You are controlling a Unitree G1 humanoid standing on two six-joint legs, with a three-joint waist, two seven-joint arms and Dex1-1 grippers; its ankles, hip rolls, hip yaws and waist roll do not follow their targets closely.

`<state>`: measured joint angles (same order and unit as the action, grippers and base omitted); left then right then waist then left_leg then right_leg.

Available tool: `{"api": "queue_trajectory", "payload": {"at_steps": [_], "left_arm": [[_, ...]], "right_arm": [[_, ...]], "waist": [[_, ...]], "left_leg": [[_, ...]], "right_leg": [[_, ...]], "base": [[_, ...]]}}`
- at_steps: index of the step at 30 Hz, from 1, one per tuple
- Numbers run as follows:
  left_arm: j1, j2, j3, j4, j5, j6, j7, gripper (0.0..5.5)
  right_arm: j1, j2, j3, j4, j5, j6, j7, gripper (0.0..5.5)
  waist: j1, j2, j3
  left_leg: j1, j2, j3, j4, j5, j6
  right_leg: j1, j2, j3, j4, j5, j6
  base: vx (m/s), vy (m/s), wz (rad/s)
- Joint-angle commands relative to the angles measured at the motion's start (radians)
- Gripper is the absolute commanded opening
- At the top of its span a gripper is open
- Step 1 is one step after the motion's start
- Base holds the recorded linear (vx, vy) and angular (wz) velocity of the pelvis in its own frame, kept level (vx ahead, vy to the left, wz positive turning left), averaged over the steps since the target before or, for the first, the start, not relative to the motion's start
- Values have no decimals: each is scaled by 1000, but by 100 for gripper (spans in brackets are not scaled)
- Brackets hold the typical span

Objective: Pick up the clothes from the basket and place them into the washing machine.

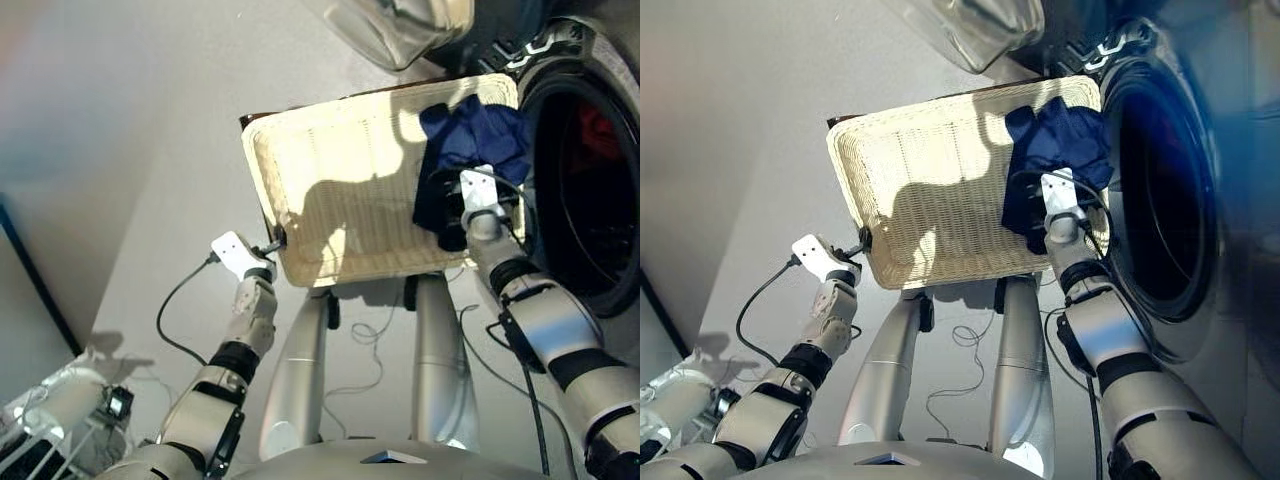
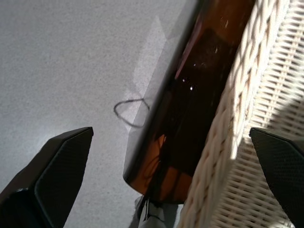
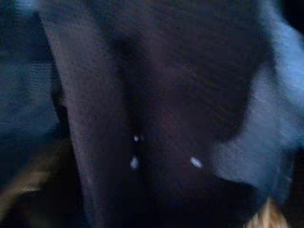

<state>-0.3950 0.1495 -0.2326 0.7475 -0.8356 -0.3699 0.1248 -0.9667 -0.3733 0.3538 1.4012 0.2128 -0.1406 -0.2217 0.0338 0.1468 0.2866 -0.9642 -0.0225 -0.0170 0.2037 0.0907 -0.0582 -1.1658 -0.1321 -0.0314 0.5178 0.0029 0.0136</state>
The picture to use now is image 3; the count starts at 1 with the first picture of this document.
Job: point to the dark blue garment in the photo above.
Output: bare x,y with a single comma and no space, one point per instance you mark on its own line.
273,107

